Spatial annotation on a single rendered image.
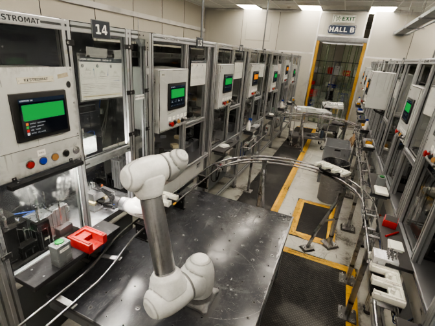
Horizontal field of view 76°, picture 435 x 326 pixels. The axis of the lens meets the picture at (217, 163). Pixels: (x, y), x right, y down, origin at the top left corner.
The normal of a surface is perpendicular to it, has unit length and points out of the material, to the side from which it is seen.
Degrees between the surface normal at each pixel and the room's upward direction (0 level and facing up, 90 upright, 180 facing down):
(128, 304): 0
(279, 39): 90
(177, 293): 69
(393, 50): 90
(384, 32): 90
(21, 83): 90
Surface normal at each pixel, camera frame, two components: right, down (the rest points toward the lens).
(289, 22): -0.40, 0.31
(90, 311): 0.07, -0.93
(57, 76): 0.91, 0.22
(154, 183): 0.69, 0.12
